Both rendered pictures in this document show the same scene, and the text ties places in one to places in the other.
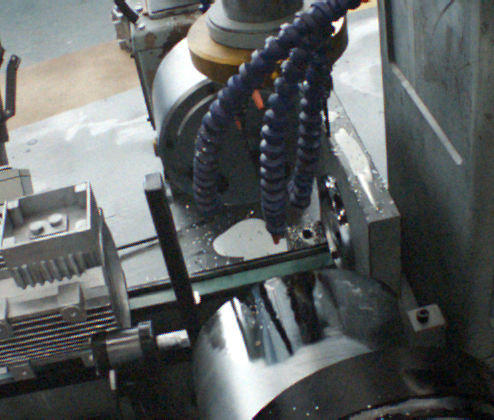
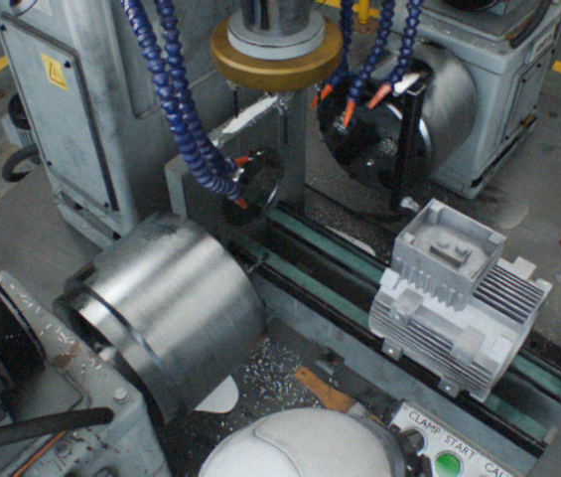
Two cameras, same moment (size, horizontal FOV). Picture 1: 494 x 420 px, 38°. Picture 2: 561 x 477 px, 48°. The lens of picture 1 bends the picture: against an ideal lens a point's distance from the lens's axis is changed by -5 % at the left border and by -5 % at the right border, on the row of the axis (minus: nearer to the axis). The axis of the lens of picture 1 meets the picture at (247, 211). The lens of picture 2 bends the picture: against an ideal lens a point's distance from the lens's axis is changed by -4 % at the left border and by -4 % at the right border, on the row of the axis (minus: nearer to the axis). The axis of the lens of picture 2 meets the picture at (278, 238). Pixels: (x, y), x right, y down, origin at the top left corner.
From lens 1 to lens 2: 141 cm
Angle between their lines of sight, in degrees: 84
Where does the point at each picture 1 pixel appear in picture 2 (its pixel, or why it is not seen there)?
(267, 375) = (435, 67)
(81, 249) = (441, 218)
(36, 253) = (477, 232)
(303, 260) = (255, 253)
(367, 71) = not seen: outside the picture
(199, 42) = (328, 49)
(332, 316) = (387, 60)
